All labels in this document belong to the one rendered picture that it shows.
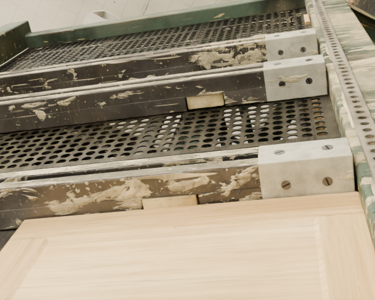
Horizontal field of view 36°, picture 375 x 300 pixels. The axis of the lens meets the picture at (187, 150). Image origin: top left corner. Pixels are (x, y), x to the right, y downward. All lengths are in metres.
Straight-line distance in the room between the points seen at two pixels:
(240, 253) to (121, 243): 0.17
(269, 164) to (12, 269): 0.36
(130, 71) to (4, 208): 0.71
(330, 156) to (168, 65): 0.79
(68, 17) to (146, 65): 4.67
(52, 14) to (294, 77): 5.12
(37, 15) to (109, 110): 4.99
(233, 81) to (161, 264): 0.59
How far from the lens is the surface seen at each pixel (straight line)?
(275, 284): 0.64
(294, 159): 0.78
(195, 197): 0.81
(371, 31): 2.30
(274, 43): 1.45
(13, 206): 0.90
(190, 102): 1.23
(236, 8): 2.18
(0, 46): 2.22
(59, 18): 6.17
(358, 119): 0.93
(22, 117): 1.35
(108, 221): 0.82
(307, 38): 1.45
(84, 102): 1.29
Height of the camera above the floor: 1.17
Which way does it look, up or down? 4 degrees down
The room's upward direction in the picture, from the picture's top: 63 degrees counter-clockwise
